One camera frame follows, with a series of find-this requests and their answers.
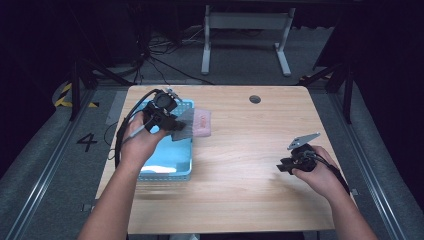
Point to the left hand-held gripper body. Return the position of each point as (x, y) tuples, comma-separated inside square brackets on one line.
[(160, 108)]

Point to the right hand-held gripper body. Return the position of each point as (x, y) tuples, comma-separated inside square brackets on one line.
[(301, 155)]

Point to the teal sock labelled pink cuff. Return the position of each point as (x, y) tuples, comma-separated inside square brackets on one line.
[(201, 123)]

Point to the light blue plastic basket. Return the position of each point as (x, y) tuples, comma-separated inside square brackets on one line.
[(171, 156)]

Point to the person's right hand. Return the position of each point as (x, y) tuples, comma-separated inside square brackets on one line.
[(321, 176)]

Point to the person's left hand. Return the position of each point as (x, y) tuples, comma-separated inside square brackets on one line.
[(141, 143)]

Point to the black metal stand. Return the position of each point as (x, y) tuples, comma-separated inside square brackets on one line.
[(343, 83), (78, 83)]

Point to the metal floor rail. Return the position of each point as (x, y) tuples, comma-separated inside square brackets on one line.
[(370, 173), (50, 170)]

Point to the white metal desk frame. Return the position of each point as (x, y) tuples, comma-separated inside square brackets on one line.
[(246, 20)]

